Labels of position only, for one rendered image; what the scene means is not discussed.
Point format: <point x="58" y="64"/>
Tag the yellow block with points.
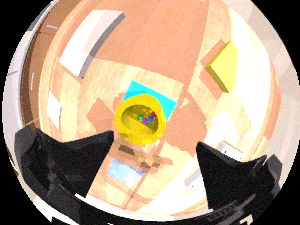
<point x="226" y="67"/>

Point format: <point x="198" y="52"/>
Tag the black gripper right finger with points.
<point x="222" y="174"/>

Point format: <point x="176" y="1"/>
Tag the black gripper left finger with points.
<point x="80" y="159"/>

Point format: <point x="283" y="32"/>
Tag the peach flat bar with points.
<point x="145" y="159"/>

